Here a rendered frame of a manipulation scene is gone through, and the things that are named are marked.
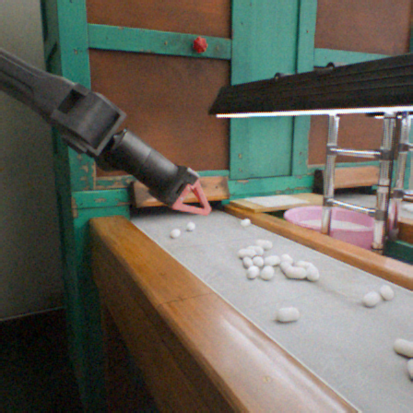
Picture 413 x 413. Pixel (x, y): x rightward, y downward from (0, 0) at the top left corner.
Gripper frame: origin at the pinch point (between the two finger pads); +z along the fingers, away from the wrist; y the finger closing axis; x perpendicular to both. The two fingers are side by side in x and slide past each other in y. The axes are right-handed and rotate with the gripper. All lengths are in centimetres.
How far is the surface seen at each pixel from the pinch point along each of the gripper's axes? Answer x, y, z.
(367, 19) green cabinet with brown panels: -95, 50, 35
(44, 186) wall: 23, 133, -10
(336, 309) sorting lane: 2.0, -19.4, 18.7
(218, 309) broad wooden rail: 11.8, -16.2, 2.5
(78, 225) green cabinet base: 20, 48, -6
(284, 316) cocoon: 7.5, -19.7, 10.1
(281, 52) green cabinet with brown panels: -61, 49, 15
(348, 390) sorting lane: 9.9, -34.0, 9.3
